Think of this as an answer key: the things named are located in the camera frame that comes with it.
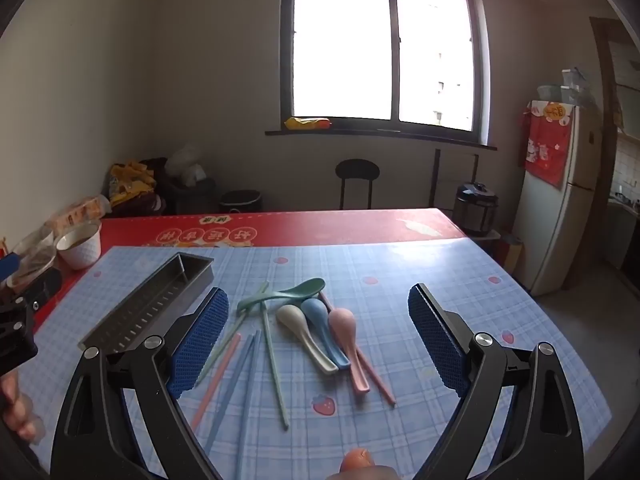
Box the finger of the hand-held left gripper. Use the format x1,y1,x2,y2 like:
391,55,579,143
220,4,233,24
25,267,64,317

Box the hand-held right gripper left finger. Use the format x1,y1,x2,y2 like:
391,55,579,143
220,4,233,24
50,287,231,480

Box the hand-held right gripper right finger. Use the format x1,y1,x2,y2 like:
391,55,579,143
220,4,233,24
407,283,586,480

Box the green chopstick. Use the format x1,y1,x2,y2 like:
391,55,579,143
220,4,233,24
258,287,291,431
195,282,271,387

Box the pink chopstick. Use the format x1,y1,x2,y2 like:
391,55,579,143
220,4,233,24
319,291,397,406
191,332,243,431

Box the blue chopstick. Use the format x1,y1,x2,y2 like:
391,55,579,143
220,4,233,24
234,329,262,480
204,331,256,455

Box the metal utensil tray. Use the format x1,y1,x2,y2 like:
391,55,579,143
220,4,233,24
77,252,216,358

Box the pink spoon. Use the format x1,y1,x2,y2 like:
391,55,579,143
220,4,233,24
327,308,372,393

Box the beige spoon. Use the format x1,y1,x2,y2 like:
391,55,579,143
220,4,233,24
276,304,340,376

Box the green spoon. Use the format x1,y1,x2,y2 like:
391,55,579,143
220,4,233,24
236,277,327,317

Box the blue spoon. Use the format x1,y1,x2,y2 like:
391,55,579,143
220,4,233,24
300,298,351,370

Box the person's left hand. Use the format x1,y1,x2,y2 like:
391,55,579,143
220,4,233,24
0,371,45,445

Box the person's right hand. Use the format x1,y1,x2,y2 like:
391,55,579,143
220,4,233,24
339,448,377,476

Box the clear plastic food container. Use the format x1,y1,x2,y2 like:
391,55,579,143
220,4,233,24
7,230,58,291

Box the bread bag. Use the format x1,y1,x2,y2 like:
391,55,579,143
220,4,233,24
45,195,112,235

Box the blue plaid table mat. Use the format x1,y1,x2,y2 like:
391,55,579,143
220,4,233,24
32,245,613,480

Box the orange box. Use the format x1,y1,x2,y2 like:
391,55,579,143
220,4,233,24
501,235,524,277

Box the pile of clothes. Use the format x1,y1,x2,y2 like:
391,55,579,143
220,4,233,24
102,157,168,218

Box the black rice cooker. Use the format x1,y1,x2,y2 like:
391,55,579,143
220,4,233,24
454,181,500,237

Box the black trash bin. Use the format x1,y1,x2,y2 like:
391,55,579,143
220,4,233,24
219,189,263,214

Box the red printed tablecloth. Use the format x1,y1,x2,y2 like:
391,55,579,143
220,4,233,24
30,207,468,321

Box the white fridge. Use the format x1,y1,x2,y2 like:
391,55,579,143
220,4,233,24
510,102,608,297

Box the clear plastic bag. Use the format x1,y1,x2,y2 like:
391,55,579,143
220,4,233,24
165,142,208,183

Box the black round stool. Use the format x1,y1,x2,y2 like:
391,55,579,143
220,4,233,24
335,158,382,211

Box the yellow package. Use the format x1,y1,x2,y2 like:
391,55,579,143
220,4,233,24
284,116,332,132

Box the clear plastic containers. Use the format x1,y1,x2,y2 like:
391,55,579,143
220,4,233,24
537,67,596,107

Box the window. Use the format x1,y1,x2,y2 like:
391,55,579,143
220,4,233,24
279,0,490,145

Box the black folded frame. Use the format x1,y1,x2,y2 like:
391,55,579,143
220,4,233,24
430,149,481,209

